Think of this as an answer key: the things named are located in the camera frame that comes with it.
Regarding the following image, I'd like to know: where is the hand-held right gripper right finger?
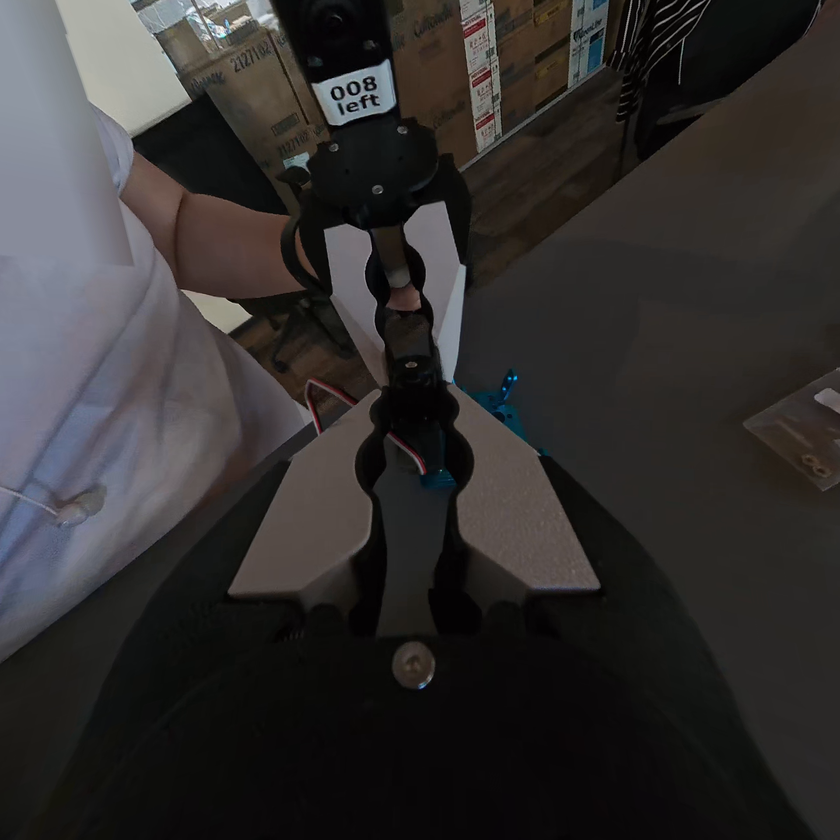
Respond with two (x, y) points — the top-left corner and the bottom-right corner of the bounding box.
(433, 385), (602, 610)

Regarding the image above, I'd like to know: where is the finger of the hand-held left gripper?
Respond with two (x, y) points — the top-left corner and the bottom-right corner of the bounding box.
(407, 200), (469, 383)
(325, 220), (396, 384)

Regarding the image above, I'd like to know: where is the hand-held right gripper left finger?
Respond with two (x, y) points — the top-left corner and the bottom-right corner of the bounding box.
(227, 387), (395, 610)

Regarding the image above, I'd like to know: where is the black servo motor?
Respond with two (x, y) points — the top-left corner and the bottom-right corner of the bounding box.
(384, 314), (455, 475)

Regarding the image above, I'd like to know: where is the blue metal bracket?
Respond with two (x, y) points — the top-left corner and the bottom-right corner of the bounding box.
(420, 367), (550, 491)

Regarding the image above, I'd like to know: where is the person's left forearm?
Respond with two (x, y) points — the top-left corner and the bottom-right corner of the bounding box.
(134, 152), (309, 294)

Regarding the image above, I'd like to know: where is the dark brown desk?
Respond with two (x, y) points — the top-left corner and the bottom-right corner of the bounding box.
(0, 13), (840, 840)

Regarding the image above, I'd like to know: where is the stack of cardboard boxes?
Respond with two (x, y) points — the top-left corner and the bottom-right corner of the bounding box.
(156, 0), (611, 198)

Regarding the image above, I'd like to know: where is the group of small clear bags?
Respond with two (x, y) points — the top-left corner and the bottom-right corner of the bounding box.
(743, 387), (840, 493)

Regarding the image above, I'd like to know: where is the black striped cloth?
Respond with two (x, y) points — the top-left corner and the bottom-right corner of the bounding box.
(605, 0), (829, 165)

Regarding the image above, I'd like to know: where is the white drawstring toggle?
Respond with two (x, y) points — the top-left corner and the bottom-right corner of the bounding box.
(54, 483), (108, 528)

